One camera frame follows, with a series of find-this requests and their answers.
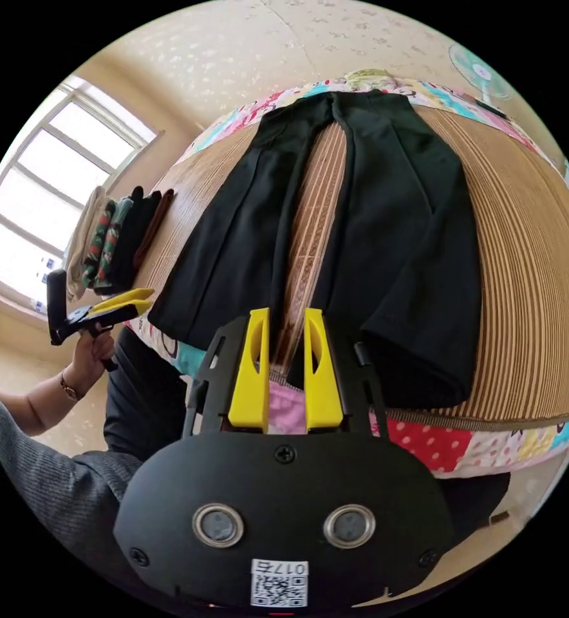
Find pile of clothes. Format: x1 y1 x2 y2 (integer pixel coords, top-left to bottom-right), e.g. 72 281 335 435
64 185 176 302

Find person's left forearm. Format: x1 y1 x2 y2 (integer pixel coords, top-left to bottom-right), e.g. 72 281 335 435
0 368 86 438

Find person's left hand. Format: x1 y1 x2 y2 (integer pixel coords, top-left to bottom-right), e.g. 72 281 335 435
64 332 117 389

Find person's body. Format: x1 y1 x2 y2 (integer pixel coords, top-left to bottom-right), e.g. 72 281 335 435
0 327 512 599

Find window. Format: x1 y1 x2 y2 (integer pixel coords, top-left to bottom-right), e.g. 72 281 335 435
0 75 165 321

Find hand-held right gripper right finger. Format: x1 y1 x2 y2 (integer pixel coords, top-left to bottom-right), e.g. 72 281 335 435
304 307 345 433

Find bed with woven mat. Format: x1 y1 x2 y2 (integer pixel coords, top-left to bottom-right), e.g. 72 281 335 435
125 67 569 480

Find standing fan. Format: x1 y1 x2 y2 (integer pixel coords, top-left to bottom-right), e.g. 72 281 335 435
447 43 514 120

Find black pants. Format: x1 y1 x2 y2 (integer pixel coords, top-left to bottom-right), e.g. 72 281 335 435
147 89 483 410

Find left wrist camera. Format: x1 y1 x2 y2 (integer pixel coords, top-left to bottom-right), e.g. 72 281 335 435
46 269 68 344

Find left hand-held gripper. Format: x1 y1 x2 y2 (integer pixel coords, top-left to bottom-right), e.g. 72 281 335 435
50 288 156 373

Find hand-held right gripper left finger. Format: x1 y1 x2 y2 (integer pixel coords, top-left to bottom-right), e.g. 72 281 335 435
228 307 272 433

